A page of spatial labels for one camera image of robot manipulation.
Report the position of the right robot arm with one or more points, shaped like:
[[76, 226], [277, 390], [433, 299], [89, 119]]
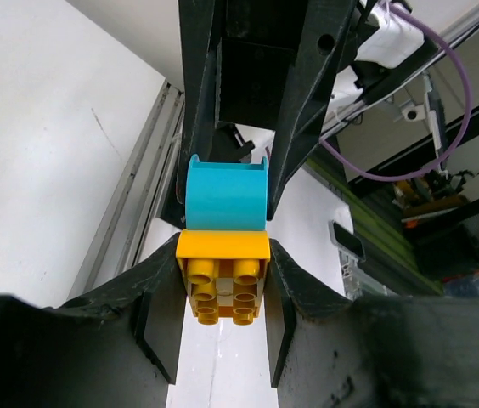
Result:
[[382, 49]]

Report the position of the black phone on floor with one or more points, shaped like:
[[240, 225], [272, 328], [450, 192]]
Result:
[[346, 241]]

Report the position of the yellow striped lego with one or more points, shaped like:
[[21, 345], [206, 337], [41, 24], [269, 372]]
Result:
[[224, 273]]

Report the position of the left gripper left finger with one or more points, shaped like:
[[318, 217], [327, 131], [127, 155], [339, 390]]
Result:
[[115, 346]]

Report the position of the aluminium rail frame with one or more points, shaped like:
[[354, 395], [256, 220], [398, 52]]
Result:
[[119, 241]]

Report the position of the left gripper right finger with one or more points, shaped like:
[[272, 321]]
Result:
[[325, 350]]

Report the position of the teal decorated round lego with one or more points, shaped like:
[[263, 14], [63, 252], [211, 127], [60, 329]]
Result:
[[224, 196]]

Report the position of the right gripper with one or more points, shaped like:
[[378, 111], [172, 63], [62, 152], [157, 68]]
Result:
[[237, 69]]

